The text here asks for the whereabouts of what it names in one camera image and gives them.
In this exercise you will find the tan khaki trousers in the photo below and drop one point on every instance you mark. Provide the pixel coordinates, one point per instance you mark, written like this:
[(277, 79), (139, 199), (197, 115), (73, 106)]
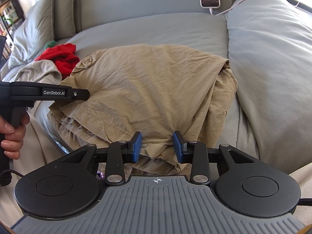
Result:
[(153, 89)]

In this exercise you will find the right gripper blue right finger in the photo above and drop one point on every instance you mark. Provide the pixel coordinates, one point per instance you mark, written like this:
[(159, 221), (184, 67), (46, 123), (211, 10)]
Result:
[(194, 153)]

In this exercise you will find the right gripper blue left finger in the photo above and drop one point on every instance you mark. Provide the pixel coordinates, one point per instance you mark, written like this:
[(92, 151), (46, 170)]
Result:
[(118, 154)]

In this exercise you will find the red garment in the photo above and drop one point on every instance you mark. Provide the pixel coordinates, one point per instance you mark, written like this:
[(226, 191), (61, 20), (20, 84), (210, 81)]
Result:
[(63, 56)]

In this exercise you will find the grey duvet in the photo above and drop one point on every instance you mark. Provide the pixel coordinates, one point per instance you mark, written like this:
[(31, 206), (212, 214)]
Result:
[(270, 55)]

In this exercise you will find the green plush item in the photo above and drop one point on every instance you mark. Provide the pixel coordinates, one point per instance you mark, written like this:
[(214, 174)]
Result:
[(50, 44)]

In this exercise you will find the beige sweatshirt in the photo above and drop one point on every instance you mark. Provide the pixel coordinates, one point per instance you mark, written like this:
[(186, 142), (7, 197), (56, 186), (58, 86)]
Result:
[(43, 71)]

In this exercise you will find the grey pillow rear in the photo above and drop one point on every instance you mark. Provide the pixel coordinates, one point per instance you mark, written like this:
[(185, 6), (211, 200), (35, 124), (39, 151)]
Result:
[(64, 26)]

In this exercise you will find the person left hand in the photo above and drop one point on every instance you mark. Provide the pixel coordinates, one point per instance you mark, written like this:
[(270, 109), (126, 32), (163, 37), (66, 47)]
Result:
[(13, 140)]

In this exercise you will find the grey pillow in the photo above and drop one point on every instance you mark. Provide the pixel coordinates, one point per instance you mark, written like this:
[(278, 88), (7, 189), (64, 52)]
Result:
[(33, 34), (64, 26)]

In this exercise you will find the grey pillow front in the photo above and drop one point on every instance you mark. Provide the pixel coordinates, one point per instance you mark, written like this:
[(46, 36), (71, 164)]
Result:
[(33, 34)]

